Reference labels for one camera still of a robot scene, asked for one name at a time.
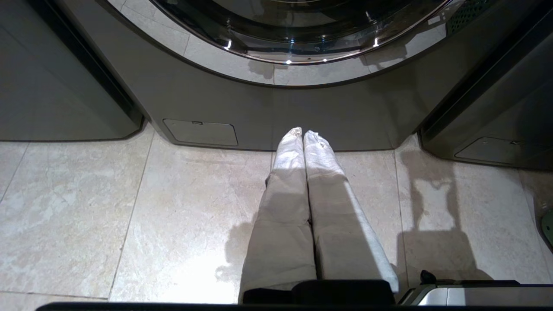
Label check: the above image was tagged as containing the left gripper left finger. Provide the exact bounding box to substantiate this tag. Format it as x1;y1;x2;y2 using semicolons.
238;127;317;304

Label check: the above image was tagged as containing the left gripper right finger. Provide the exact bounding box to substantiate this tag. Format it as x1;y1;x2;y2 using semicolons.
303;130;399;294

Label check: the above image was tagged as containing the grey appliance with access panel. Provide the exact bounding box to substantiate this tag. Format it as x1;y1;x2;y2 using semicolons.
418;26;553;171

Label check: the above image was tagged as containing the plain grey appliance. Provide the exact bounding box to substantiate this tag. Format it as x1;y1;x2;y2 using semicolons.
0;0;145;142

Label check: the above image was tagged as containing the green round object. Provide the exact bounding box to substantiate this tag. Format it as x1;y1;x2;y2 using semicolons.
541;209;553;247

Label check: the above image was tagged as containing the round glass dryer door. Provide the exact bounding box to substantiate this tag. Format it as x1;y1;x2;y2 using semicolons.
149;0;452;65

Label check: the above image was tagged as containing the grey front-load dryer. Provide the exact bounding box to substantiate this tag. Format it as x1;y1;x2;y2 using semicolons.
56;0;545;152

